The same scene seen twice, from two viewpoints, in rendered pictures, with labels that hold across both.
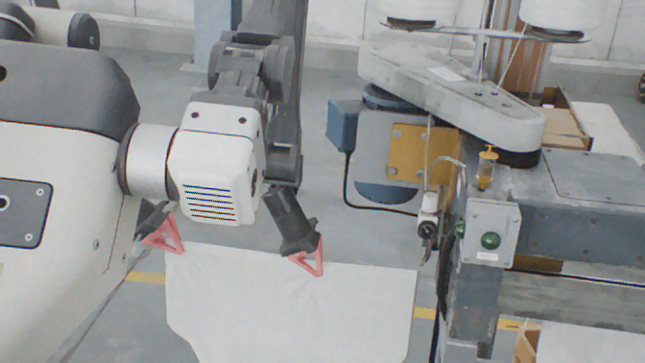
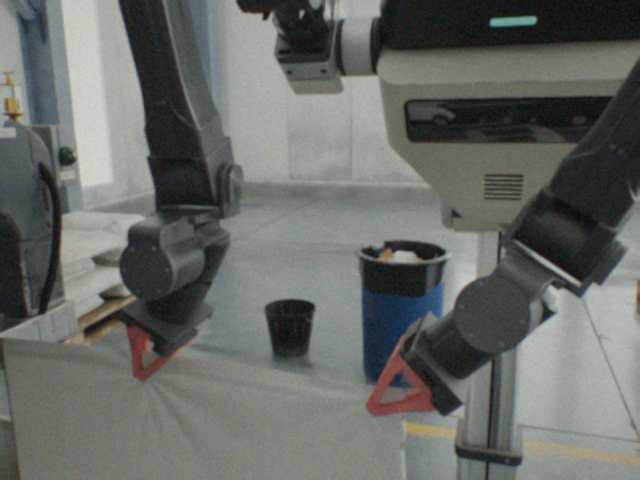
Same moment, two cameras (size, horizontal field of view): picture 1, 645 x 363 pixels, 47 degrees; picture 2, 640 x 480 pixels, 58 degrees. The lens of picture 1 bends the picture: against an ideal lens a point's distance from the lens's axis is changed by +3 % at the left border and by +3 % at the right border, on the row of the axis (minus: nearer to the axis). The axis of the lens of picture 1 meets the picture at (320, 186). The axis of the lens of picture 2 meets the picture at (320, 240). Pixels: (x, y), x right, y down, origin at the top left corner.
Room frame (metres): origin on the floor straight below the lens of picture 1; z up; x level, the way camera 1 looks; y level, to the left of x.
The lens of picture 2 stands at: (1.76, 0.32, 1.35)
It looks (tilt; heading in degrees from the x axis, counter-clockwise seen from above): 13 degrees down; 191
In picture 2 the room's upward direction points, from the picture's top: 1 degrees counter-clockwise
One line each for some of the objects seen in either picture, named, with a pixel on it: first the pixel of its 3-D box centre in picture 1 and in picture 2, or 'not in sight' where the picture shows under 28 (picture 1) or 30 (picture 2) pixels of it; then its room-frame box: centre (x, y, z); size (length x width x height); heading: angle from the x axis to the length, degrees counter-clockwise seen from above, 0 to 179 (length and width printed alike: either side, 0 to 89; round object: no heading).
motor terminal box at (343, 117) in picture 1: (348, 130); not in sight; (1.47, -0.05, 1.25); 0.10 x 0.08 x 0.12; 19
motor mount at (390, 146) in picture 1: (423, 150); not in sight; (1.41, -0.21, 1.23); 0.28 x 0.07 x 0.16; 84
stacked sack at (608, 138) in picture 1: (578, 141); not in sight; (3.95, -1.45, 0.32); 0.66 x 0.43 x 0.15; 82
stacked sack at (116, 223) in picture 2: not in sight; (97, 225); (-1.91, -2.04, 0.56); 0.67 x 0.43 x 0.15; 84
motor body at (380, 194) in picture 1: (391, 144); not in sight; (1.50, -0.15, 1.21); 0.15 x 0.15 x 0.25
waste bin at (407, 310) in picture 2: not in sight; (402, 311); (-1.10, 0.16, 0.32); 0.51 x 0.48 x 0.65; 174
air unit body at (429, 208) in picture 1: (428, 231); not in sight; (1.23, -0.21, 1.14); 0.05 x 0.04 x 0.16; 174
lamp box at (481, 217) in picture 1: (489, 232); (44, 155); (0.98, -0.26, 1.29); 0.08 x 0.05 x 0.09; 84
